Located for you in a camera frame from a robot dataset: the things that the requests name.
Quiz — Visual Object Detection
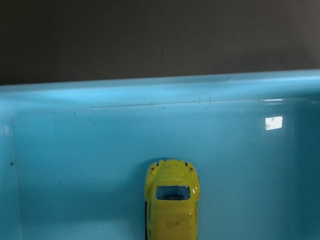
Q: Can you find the turquoise plastic bin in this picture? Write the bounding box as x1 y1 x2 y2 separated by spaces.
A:
0 69 320 240

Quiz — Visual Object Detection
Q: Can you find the yellow beetle toy car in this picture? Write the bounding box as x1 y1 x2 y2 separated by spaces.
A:
144 159 200 240

